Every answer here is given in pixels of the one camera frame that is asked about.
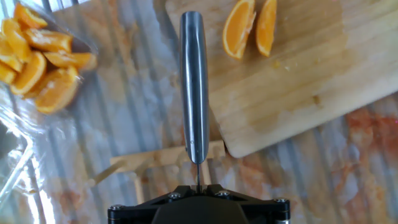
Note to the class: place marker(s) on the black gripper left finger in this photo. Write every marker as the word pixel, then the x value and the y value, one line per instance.
pixel 133 213

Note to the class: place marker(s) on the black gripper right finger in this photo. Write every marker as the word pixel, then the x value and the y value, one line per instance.
pixel 267 211

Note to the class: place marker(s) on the steel cleaver knife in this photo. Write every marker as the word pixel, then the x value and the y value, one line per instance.
pixel 194 87

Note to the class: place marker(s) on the freshly cut orange quarter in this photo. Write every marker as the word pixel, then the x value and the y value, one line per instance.
pixel 266 31

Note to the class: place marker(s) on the orange half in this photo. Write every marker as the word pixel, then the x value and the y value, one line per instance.
pixel 237 31

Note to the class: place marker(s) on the wooden peg rack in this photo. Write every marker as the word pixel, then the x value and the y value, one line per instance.
pixel 155 158

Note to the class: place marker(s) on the marble pattern plastic mat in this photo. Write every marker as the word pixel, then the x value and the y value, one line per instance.
pixel 124 109

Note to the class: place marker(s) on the clear plastic bag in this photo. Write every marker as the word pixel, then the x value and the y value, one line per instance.
pixel 18 149

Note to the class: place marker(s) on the bamboo cutting board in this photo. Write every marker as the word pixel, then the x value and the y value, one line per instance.
pixel 311 77

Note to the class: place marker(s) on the small orange slice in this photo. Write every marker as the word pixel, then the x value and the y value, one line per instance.
pixel 6 74
pixel 9 57
pixel 49 40
pixel 29 17
pixel 71 59
pixel 29 74
pixel 15 39
pixel 57 91

